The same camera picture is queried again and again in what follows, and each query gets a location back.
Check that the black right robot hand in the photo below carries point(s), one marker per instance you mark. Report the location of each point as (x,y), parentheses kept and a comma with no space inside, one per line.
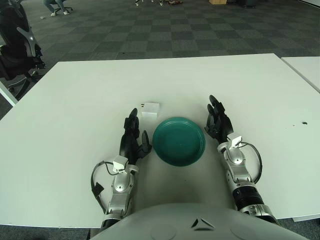
(221,125)

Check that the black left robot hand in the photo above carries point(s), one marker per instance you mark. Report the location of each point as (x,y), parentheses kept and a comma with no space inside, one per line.
(131,145)

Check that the white charger block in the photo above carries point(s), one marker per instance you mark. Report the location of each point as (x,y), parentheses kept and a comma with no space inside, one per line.
(150,110)

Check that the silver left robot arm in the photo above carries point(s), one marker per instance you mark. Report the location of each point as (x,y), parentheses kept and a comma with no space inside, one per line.
(121,185)

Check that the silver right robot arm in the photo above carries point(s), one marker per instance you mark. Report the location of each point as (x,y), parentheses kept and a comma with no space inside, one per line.
(237,160)

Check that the teal green plate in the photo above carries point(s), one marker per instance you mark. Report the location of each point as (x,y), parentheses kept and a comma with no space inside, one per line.
(178,143)

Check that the grey robot torso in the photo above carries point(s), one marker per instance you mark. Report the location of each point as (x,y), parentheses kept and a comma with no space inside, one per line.
(175,222)

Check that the white side table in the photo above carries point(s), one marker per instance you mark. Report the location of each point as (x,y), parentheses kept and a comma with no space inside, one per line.
(306,70)

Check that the brown cardboard box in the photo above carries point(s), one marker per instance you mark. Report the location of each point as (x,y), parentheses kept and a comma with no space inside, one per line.
(218,1)

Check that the black mesh office chair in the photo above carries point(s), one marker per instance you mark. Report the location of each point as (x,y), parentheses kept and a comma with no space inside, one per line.
(15,57)

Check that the black swivel chair base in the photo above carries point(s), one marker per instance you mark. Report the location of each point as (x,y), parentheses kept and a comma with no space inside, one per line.
(67,8)

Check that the seated person in jeans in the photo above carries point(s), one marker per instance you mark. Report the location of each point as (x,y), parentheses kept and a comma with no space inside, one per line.
(52,3)

